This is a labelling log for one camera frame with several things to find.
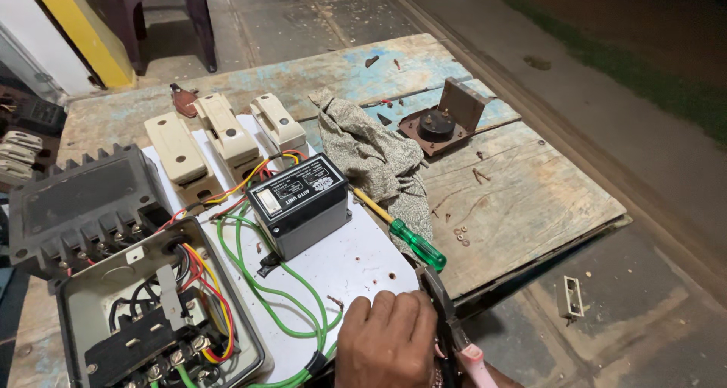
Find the person's left hand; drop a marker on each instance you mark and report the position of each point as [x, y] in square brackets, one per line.
[383, 342]

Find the person's right hand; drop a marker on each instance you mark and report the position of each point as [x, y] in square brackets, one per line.
[506, 381]

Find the person's left fingers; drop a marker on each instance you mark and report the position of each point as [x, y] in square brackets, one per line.
[392, 304]

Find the white mounting board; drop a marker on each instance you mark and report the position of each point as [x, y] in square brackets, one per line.
[352, 263]

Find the group of small washers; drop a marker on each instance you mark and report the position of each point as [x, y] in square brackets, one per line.
[462, 236]

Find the black auto unit box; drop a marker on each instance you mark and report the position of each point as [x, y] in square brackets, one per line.
[301, 212]

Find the black tape piece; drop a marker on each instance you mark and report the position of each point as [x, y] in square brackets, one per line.
[268, 265]

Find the patterned grey cloth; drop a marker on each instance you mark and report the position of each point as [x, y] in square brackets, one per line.
[375, 161]

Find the rusty screw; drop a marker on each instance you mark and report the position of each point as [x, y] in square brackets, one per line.
[480, 175]

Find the small white plastic part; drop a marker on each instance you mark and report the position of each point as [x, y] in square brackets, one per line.
[569, 297]

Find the rusty brown panel meter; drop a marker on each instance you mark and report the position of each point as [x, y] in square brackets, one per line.
[437, 127]

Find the grey metal starter box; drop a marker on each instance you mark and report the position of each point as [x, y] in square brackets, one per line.
[159, 314]

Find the small dark metal scrap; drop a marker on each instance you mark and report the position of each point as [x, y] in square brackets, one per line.
[371, 61]

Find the wide cream fuse carrier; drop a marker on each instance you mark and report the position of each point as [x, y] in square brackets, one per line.
[176, 152]

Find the small brown fuse part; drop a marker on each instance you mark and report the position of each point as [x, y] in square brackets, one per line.
[184, 101]

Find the black finned starter cover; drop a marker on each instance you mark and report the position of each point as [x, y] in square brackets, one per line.
[79, 200]

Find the dark brown plastic chair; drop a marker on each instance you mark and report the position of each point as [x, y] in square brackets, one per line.
[199, 19]

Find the stack of cream fuse carriers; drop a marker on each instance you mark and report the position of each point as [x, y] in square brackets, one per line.
[20, 155]

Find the black switch box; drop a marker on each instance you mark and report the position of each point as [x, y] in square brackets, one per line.
[42, 115]

